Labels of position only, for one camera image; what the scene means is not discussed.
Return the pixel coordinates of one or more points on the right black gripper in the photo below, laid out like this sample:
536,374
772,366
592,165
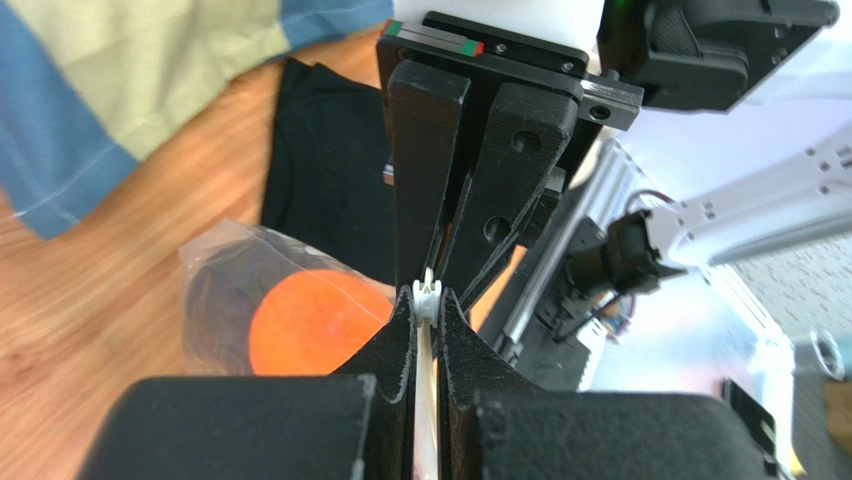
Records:
487,127

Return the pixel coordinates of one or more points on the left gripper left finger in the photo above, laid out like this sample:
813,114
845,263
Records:
355,423

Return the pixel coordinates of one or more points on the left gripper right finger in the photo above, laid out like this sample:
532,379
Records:
496,424

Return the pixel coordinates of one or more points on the orange fake orange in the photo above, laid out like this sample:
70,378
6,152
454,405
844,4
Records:
313,321

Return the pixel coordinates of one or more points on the clear zip top bag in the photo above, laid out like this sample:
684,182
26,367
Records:
232,266

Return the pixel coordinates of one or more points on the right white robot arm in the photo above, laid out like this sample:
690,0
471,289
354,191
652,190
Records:
689,56

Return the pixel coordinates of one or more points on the black folded cloth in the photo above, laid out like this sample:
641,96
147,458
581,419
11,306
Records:
325,184

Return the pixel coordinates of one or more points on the blue beige checkered pillow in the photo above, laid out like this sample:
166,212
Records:
90,89

